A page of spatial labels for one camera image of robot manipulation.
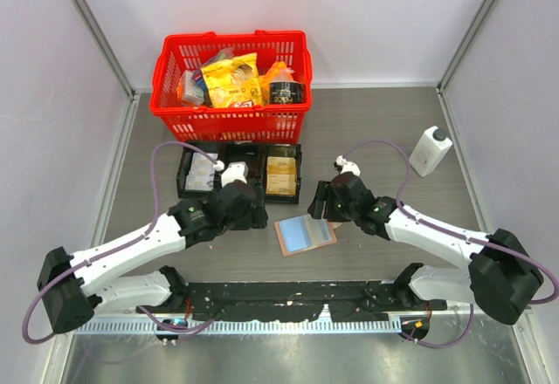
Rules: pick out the black three-compartment card tray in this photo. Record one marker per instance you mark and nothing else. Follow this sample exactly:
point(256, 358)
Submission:
point(216, 151)

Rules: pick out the left aluminium corner post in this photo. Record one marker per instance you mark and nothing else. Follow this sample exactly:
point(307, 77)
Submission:
point(100, 39)

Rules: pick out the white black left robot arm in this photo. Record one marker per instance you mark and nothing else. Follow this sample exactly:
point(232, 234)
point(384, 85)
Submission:
point(75, 287)

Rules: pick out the dark brown cards in tray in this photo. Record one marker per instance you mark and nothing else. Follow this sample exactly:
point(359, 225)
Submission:
point(246, 153)

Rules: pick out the right aluminium corner post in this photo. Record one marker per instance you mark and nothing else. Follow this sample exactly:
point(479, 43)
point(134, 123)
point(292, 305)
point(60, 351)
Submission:
point(480, 17)

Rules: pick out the red plastic shopping basket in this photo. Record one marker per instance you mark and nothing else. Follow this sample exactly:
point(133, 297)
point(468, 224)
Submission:
point(270, 123)

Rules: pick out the aluminium corner post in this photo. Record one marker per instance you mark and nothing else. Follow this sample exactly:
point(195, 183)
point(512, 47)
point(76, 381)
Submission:
point(100, 39)
point(480, 17)

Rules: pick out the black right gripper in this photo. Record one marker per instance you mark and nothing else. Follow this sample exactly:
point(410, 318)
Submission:
point(325, 192)

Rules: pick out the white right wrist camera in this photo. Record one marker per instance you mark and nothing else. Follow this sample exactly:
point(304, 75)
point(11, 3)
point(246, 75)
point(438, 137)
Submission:
point(343, 166)

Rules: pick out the black round can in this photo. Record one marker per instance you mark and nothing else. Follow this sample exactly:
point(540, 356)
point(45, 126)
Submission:
point(286, 92)

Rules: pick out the yellow chips bag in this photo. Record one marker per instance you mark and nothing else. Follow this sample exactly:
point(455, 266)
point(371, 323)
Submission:
point(234, 82)

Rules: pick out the gold cards in tray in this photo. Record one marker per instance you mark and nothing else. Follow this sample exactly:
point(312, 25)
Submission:
point(281, 176)

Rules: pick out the pink leather card holder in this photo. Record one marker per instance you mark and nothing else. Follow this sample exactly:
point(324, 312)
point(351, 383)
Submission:
point(303, 233)

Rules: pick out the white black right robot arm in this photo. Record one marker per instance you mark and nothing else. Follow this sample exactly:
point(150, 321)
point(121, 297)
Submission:
point(491, 271)

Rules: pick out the orange snack bag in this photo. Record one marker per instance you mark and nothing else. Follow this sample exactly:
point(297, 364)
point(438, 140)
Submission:
point(279, 71)

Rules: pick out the white bottle with black cap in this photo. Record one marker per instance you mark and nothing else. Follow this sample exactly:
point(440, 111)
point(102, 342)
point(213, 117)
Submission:
point(430, 150)

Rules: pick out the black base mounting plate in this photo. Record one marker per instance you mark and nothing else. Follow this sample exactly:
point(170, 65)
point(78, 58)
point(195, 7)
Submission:
point(295, 302)

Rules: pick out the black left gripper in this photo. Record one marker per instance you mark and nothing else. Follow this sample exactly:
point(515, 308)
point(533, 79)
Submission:
point(256, 217)

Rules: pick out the grey small box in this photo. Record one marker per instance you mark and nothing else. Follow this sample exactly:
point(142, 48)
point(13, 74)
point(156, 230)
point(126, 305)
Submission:
point(188, 92)

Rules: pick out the white cards in tray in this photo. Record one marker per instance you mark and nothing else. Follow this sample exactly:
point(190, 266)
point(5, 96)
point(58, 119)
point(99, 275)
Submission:
point(201, 174)

